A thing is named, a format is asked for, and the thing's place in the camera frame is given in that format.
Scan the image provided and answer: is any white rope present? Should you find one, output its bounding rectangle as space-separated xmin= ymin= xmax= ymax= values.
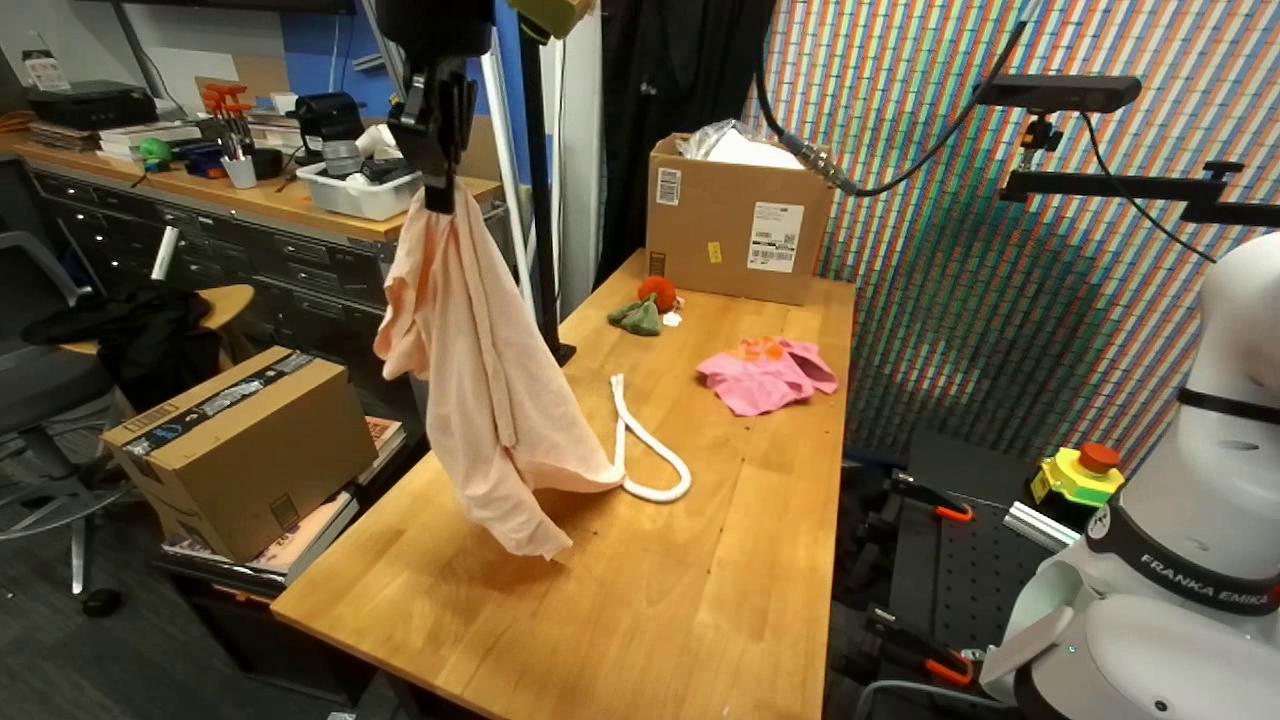
xmin=603 ymin=370 xmax=695 ymax=511

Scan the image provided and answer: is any multicolour patterned backdrop panel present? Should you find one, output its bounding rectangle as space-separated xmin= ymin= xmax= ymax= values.
xmin=743 ymin=0 xmax=1280 ymax=471

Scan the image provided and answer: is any black case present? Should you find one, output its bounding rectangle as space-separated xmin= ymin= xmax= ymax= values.
xmin=24 ymin=79 xmax=164 ymax=137

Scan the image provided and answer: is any black camera stand pole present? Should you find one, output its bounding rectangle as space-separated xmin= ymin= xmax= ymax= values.
xmin=513 ymin=0 xmax=579 ymax=370

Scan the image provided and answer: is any yellow red emergency stop button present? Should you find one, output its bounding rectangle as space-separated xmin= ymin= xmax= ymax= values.
xmin=1029 ymin=435 xmax=1127 ymax=515

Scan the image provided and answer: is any cardboard box with shipping label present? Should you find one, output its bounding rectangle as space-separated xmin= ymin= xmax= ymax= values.
xmin=645 ymin=119 xmax=843 ymax=308

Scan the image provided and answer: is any white plastic bin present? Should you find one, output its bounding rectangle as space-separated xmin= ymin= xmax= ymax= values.
xmin=291 ymin=156 xmax=428 ymax=222

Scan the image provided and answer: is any cardboard box with black tape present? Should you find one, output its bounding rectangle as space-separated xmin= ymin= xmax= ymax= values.
xmin=99 ymin=343 xmax=385 ymax=563

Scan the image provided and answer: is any black curtain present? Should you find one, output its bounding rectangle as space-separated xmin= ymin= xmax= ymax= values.
xmin=596 ymin=0 xmax=779 ymax=270

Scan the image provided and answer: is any pink shirt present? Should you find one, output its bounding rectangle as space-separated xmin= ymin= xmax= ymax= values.
xmin=692 ymin=333 xmax=843 ymax=425

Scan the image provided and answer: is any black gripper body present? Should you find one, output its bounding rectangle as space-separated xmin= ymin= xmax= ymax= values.
xmin=376 ymin=0 xmax=500 ymax=137

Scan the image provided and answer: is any wooden top workbench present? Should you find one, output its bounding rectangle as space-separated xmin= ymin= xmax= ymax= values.
xmin=0 ymin=130 xmax=519 ymax=443

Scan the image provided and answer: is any peach shirt with orange print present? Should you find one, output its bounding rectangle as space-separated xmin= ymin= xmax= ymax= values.
xmin=370 ymin=184 xmax=627 ymax=563

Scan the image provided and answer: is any wooden stool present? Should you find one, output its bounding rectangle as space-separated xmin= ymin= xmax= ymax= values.
xmin=55 ymin=279 xmax=259 ymax=363

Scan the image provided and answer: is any grey mesh office chair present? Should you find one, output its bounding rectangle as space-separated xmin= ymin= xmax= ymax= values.
xmin=0 ymin=222 xmax=140 ymax=618

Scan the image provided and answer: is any black jacket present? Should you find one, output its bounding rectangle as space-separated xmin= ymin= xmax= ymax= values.
xmin=21 ymin=283 xmax=229 ymax=414

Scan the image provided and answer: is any black bar camera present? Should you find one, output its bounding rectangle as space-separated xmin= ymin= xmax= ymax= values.
xmin=977 ymin=70 xmax=1147 ymax=117

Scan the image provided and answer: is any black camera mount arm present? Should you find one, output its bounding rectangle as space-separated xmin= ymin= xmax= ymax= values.
xmin=997 ymin=112 xmax=1280 ymax=232

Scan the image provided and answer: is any white packing material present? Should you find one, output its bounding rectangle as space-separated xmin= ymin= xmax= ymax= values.
xmin=681 ymin=117 xmax=810 ymax=176

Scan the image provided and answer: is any black clamp with orange handles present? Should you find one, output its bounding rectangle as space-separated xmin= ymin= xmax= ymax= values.
xmin=850 ymin=457 xmax=1019 ymax=695

